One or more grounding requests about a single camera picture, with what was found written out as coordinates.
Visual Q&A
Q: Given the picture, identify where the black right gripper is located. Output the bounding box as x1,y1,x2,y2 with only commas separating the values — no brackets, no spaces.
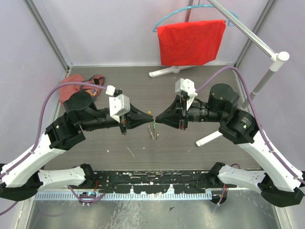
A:
155,94,225,130

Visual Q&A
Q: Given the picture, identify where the large keyring with yellow grip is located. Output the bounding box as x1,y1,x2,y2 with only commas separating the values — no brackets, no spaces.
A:
148,118,158,140

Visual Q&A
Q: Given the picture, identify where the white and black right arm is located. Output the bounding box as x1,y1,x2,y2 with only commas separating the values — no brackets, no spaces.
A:
156,83,305,207

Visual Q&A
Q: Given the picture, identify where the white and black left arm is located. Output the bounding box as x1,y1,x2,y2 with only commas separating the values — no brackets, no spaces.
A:
0,92,153,201

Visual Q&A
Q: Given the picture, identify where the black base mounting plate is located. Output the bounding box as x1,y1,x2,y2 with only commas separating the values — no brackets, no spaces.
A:
95,170,223,194

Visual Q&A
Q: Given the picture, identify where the crumpled dusty red garment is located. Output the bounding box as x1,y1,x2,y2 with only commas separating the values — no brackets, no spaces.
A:
59,74,105,106

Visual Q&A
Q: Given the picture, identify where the red cloth on hanger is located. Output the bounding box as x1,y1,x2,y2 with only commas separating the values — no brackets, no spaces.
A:
157,20,226,66

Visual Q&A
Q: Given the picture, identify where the teal clothes hanger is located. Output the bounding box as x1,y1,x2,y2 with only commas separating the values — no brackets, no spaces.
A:
152,4,240,34

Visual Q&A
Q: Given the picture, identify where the white garment rack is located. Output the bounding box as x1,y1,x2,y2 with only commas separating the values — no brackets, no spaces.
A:
149,0,290,147

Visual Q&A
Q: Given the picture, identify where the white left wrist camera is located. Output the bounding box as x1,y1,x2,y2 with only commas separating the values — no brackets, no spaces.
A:
105,85,131,123

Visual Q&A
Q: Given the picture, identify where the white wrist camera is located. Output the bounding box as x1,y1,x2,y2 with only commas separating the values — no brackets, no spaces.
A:
175,78,198,110
105,85,131,123

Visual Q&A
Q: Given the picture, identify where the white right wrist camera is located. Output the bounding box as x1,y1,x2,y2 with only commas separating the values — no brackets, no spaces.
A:
175,78,198,110

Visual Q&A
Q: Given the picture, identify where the slotted grey cable duct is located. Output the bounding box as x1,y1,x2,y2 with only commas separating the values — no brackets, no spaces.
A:
34,191,212,201

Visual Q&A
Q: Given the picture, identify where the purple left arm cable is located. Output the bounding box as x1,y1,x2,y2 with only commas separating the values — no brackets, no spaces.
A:
0,82,109,215

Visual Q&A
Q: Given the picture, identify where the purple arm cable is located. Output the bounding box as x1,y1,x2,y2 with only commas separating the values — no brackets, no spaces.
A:
195,66,305,186
0,82,109,215

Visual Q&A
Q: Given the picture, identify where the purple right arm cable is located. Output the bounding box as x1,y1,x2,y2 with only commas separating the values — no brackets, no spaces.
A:
195,66,305,186

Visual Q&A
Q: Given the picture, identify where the aluminium frame post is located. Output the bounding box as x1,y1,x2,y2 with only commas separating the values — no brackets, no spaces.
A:
23,0,73,72

